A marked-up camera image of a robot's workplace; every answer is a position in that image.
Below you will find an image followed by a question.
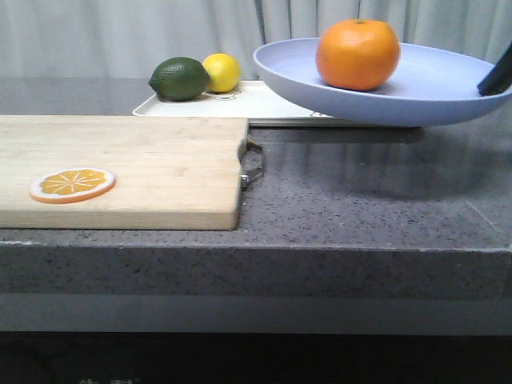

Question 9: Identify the orange fruit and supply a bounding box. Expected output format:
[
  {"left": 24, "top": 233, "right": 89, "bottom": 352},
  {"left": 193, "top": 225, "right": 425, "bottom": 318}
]
[{"left": 316, "top": 19, "right": 401, "bottom": 91}]

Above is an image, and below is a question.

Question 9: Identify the grey curtain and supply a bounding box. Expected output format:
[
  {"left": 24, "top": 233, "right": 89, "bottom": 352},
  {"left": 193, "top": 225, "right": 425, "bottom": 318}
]
[{"left": 1, "top": 1, "right": 511, "bottom": 79}]

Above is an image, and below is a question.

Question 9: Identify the light blue plate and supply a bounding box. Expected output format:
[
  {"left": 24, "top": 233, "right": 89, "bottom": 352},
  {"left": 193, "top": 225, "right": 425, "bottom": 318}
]
[{"left": 253, "top": 38, "right": 511, "bottom": 127}]

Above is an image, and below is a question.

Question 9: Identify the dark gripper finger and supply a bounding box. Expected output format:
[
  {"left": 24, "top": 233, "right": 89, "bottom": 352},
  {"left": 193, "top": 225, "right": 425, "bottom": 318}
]
[{"left": 477, "top": 45, "right": 512, "bottom": 96}]

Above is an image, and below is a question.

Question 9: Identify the metal cutting board handle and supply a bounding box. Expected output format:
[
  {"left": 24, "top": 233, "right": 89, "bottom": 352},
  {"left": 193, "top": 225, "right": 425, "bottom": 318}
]
[{"left": 238, "top": 138, "right": 264, "bottom": 189}]

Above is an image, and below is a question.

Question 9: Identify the cream white tray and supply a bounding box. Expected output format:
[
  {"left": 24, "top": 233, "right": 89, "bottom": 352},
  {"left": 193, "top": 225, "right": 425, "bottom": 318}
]
[{"left": 132, "top": 81, "right": 378, "bottom": 128}]

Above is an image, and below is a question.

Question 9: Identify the wooden cutting board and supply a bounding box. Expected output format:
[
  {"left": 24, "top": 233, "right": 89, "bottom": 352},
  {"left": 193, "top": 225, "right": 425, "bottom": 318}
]
[{"left": 1, "top": 115, "right": 248, "bottom": 230}]

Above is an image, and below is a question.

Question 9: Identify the yellow lemon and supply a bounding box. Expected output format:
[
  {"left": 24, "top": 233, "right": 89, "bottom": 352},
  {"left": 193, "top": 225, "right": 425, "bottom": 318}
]
[{"left": 202, "top": 53, "right": 241, "bottom": 93}]

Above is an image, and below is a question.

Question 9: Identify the orange slice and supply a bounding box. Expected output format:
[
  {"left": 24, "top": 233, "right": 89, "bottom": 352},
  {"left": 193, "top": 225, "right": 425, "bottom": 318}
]
[{"left": 29, "top": 168, "right": 116, "bottom": 204}]

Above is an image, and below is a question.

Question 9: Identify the green lime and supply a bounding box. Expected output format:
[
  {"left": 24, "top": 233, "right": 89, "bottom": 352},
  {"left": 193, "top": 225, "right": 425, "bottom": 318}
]
[{"left": 148, "top": 57, "right": 210, "bottom": 102}]

